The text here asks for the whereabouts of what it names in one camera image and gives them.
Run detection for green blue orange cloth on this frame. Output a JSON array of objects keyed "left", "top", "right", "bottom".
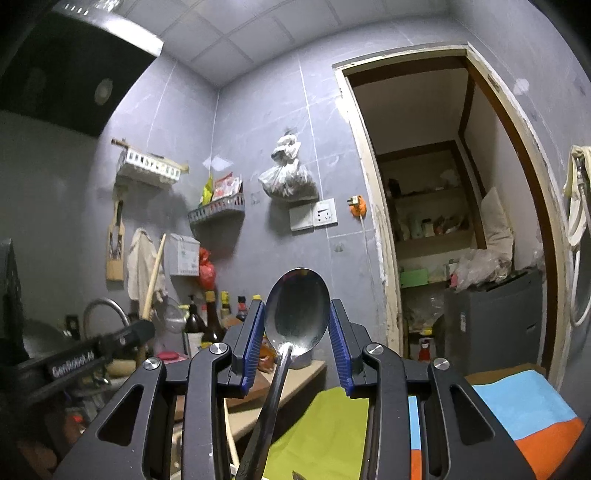
[{"left": 262, "top": 367, "right": 586, "bottom": 480}]

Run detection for black kitchen appliance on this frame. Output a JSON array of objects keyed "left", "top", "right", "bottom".
[{"left": 0, "top": 237, "right": 23, "bottom": 371}]

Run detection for crumpled clear plastic bags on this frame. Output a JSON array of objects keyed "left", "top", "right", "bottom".
[{"left": 450, "top": 247, "right": 513, "bottom": 292}]

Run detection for white wall socket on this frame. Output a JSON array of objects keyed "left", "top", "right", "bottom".
[{"left": 312, "top": 198, "right": 338, "bottom": 228}]

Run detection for dark bottle yellow label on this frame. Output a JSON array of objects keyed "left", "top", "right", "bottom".
[{"left": 200, "top": 291, "right": 226, "bottom": 350}]

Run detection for black range hood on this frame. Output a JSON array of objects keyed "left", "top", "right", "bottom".
[{"left": 0, "top": 8, "right": 165, "bottom": 137}]

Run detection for grey corner shelf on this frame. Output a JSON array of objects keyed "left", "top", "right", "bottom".
[{"left": 188, "top": 194, "right": 246, "bottom": 227}]

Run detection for red snack packet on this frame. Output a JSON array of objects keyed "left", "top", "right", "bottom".
[{"left": 212, "top": 172, "right": 243, "bottom": 202}]

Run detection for wooden door frame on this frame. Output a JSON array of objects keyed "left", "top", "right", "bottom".
[{"left": 332, "top": 44, "right": 574, "bottom": 394}]

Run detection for hanging beige cloth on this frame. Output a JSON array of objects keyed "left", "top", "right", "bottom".
[{"left": 126, "top": 227, "right": 167, "bottom": 304}]

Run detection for hanging clear plastic bag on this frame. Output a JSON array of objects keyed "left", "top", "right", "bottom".
[{"left": 258, "top": 131, "right": 321, "bottom": 202}]

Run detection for white wall box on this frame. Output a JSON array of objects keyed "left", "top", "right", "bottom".
[{"left": 165, "top": 232, "right": 201, "bottom": 277}]

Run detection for wooden shelf unit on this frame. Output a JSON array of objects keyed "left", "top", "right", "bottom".
[{"left": 376, "top": 141, "right": 486, "bottom": 361}]

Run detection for orange food packet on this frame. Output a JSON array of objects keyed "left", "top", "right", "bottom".
[{"left": 258, "top": 337, "right": 278, "bottom": 373}]

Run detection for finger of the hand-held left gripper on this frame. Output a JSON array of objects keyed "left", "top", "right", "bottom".
[{"left": 99, "top": 319, "right": 156, "bottom": 359}]

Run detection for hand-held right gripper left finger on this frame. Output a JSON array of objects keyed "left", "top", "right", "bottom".
[{"left": 52, "top": 299, "right": 267, "bottom": 480}]

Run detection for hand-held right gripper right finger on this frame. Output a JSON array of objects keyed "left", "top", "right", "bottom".
[{"left": 329, "top": 299, "right": 539, "bottom": 480}]

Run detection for metal faucet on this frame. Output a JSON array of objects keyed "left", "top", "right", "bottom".
[{"left": 82, "top": 298, "right": 133, "bottom": 334}]

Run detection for red plastic bag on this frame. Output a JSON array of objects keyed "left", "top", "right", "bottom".
[{"left": 198, "top": 247, "right": 217, "bottom": 292}]

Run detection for grey cabinet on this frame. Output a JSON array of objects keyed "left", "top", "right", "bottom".
[{"left": 442, "top": 270, "right": 544, "bottom": 376}]

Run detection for large metal spoon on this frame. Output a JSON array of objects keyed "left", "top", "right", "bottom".
[{"left": 234, "top": 267, "right": 333, "bottom": 480}]

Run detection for pale rubber gloves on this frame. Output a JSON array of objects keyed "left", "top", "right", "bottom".
[{"left": 563, "top": 145, "right": 591, "bottom": 197}]

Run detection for green box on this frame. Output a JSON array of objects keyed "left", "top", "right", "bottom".
[{"left": 399, "top": 268, "right": 430, "bottom": 288}]

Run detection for wooden rolling pin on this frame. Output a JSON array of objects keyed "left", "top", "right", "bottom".
[{"left": 139, "top": 233, "right": 167, "bottom": 322}]

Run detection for white hose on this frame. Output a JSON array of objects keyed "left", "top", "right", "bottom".
[{"left": 565, "top": 152, "right": 591, "bottom": 329}]

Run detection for grey wall switch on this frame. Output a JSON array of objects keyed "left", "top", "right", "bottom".
[{"left": 289, "top": 204, "right": 315, "bottom": 232}]

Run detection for metal wok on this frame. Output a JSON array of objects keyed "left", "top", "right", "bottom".
[{"left": 20, "top": 320, "right": 73, "bottom": 363}]

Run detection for metal strainer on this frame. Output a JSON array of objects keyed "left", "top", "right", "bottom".
[{"left": 161, "top": 295, "right": 188, "bottom": 333}]

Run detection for wooden knife holder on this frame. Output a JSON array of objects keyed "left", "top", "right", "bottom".
[{"left": 106, "top": 199, "right": 127, "bottom": 282}]

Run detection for brown glass bottle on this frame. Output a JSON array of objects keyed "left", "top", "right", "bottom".
[{"left": 184, "top": 304, "right": 208, "bottom": 352}]

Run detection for black handled knife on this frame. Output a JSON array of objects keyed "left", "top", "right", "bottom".
[{"left": 115, "top": 200, "right": 125, "bottom": 259}]

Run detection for wooden cutting board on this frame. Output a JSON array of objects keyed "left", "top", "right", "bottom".
[{"left": 226, "top": 369, "right": 273, "bottom": 409}]

